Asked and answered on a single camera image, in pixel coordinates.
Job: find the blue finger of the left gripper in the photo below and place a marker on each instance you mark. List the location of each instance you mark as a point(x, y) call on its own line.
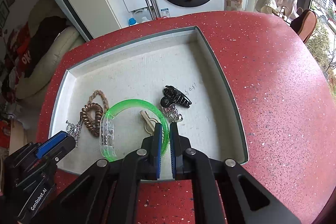
point(47, 146)

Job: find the black hair claw clip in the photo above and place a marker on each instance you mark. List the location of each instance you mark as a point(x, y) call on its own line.
point(171, 96)

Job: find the black garment on sofa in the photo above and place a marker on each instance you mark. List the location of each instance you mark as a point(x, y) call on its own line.
point(48, 30)

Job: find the silver pink charm brooch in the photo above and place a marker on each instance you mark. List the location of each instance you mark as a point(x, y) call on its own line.
point(171, 113)

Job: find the brown wooden chair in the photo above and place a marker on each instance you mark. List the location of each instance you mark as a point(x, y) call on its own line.
point(304, 25)

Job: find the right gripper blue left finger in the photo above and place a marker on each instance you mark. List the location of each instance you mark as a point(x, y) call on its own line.
point(155, 151)

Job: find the green translucent bangle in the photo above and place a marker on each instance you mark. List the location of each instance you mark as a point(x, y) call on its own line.
point(121, 128)

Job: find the cream sofa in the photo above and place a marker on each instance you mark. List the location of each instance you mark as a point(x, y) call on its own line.
point(31, 91)

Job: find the blue cap detergent bottle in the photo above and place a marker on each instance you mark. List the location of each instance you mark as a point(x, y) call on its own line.
point(132, 22)

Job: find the gold hair clip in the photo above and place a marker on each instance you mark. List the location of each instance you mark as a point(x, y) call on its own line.
point(149, 123)

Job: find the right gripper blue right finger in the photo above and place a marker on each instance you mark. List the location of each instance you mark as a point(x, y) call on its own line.
point(175, 151)

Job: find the grey jewelry tray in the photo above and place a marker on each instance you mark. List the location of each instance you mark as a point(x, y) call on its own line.
point(141, 68)

